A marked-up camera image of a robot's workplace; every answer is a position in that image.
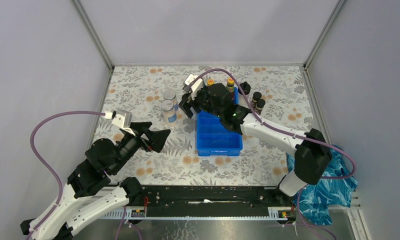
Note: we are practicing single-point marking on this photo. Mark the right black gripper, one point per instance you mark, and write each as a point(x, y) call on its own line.
point(186, 109)

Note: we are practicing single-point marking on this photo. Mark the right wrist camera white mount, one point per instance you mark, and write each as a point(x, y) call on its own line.
point(192, 85)

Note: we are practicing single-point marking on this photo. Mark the floral tablecloth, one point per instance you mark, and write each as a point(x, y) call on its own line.
point(139, 89)

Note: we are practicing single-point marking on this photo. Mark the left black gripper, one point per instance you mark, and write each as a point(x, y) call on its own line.
point(157, 138)

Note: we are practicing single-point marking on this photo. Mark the small brown spice bottle rear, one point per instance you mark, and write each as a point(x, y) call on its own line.
point(255, 97)

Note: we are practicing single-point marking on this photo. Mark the silver lid jar white beads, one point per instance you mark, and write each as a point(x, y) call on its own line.
point(169, 113)

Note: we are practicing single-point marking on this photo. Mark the sauce bottle red label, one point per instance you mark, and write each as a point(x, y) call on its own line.
point(230, 86)

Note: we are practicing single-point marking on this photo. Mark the blue plastic divided bin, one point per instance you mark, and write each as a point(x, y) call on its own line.
point(219, 135)

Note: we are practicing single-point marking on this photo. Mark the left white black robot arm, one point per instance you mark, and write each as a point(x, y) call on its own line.
point(72, 213)

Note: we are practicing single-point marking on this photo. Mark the small brown spice bottle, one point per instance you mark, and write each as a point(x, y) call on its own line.
point(255, 97)
point(259, 106)

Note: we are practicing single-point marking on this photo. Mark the clear jar black lid right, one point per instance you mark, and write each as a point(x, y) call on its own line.
point(245, 89)

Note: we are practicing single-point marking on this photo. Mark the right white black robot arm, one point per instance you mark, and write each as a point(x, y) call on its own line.
point(309, 149)

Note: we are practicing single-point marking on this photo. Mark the silver lid jar rear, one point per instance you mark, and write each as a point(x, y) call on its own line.
point(170, 94)

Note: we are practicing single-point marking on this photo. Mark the small brown spice bottle front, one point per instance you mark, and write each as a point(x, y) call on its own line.
point(259, 106)

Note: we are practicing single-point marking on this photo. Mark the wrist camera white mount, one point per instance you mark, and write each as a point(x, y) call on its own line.
point(192, 85)
point(121, 119)

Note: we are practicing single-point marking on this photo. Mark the yellow cap sauce bottle front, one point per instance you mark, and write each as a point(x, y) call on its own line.
point(210, 82)

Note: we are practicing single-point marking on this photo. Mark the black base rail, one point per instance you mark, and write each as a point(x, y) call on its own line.
point(209, 202)

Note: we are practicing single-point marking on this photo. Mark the blue patterned cloth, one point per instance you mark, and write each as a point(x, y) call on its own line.
point(315, 200)

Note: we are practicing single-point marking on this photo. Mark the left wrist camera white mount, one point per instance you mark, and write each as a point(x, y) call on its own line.
point(121, 119)

